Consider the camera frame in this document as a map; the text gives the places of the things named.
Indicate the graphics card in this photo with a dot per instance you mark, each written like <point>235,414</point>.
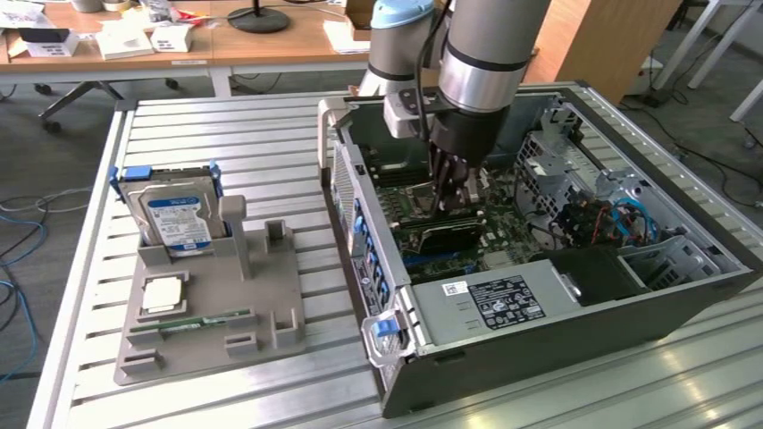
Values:
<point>450,239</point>

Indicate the wooden desk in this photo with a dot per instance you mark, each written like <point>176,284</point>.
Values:
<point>268,49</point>

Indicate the open black PC case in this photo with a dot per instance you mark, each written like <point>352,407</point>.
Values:
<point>536,353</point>

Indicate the flat white box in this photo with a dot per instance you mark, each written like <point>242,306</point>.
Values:
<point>124,44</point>

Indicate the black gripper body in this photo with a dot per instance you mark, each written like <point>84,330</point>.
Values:
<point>467,134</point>

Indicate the stack of white papers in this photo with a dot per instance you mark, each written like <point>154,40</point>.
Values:
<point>346,38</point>

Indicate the silver CPU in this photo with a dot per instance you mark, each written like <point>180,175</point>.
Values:
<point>162,295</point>

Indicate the open socket cover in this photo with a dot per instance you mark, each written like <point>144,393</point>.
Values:
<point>486,183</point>

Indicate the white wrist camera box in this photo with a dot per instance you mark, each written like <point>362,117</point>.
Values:
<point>400,116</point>

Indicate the long blue expansion slot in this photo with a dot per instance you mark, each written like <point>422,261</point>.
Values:
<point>418,260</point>

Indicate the perforated silver drive cage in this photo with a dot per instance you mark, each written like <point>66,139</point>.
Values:
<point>554,170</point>

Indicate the green RAM stick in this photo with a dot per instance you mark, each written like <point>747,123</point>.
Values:
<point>191,322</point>

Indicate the office chair base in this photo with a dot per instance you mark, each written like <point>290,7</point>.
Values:
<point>66,103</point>

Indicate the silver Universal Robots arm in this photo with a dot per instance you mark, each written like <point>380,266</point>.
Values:
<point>483,53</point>

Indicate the silver disk bay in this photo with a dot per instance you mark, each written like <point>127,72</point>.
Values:
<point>674,263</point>

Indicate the blue case latch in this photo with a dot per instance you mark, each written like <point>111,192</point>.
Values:
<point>383,328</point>

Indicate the grey parts rack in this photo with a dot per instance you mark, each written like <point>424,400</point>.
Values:
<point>215,290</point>

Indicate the green motherboard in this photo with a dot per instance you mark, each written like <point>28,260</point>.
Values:
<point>507,237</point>

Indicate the short blue expansion slot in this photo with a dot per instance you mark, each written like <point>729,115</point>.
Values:
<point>459,270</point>

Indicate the small white printed box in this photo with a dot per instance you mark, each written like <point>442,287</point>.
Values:
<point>171,39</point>

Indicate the grey power supply unit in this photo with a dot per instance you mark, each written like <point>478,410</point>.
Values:
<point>452,313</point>

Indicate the installed RAM stick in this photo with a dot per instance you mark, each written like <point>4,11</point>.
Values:
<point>426,223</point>

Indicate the hard disk with blue bracket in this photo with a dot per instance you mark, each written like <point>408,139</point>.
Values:
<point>172,219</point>

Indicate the CPU socket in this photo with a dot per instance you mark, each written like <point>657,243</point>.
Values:
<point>418,199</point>

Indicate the white box with black lid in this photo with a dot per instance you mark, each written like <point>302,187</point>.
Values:
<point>52,44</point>

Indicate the black lamp base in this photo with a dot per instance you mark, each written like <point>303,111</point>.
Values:
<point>258,21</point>

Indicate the grey mug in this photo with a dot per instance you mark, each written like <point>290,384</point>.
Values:
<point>87,5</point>

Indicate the white table frame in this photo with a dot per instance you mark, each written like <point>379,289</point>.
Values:
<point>715,40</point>

